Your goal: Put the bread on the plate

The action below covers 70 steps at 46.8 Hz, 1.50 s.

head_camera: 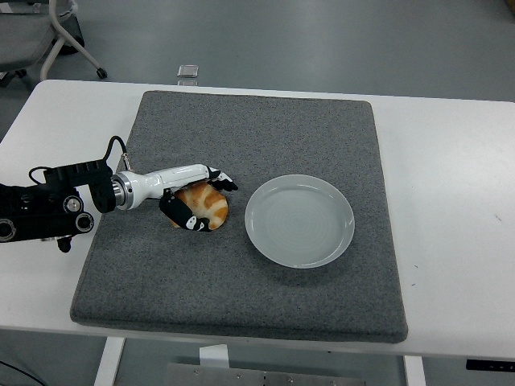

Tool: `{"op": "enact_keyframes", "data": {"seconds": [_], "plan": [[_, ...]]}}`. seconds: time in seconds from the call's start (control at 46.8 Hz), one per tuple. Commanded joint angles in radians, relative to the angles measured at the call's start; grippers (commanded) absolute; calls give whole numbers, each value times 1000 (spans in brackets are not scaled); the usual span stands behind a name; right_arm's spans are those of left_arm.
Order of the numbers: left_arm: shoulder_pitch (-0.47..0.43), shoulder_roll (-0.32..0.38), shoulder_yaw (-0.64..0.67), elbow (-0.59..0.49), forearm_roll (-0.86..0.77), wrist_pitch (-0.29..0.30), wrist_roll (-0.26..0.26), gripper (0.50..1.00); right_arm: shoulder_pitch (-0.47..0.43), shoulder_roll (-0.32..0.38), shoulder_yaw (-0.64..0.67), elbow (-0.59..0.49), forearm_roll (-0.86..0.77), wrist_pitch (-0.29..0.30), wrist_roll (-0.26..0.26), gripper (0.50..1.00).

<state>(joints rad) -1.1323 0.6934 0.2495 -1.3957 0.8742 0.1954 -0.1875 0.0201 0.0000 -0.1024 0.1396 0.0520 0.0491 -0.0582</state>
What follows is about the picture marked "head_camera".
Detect golden croissant bread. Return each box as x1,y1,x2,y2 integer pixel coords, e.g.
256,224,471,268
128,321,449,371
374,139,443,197
171,183,229,231

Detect black floor cable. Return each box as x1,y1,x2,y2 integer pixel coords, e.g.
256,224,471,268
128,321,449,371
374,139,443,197
0,359,39,386

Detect silver floor socket box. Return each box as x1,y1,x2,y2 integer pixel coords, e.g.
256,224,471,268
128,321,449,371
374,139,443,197
176,63,201,79

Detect white table leg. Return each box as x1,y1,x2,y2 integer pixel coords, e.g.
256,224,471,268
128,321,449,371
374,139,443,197
93,337,126,386
403,355,426,386

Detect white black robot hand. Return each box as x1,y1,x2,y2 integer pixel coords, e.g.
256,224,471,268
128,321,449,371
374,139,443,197
127,162,239,233

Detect grey office chair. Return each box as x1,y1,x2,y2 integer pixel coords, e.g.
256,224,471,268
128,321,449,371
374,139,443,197
0,0,109,88

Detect black table control panel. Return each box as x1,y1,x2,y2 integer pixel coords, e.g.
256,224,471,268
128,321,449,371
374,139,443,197
466,359,515,372

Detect grey felt mat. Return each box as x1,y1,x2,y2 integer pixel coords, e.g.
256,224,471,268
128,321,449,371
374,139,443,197
70,89,410,345

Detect white table frame bracket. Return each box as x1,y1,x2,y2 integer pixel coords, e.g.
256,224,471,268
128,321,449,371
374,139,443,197
199,344,230,368

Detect grey metal plate with screws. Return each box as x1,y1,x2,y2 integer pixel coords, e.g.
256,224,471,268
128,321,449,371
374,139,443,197
164,362,367,386

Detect pale grey round plate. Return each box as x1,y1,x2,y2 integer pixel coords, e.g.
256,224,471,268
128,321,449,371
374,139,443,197
244,173,356,269

